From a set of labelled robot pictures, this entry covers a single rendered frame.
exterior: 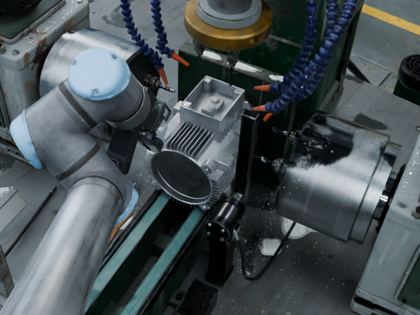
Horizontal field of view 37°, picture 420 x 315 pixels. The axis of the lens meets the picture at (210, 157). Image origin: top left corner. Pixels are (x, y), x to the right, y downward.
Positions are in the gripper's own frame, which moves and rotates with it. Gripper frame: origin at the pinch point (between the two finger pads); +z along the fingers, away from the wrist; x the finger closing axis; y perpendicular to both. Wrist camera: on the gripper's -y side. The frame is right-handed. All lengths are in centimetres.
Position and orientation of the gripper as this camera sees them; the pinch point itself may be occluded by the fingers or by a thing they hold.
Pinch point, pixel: (152, 149)
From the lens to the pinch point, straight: 132.8
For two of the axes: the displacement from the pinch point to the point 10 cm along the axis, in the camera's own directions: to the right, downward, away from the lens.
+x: -8.9, -3.6, 2.9
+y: 4.2, -8.9, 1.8
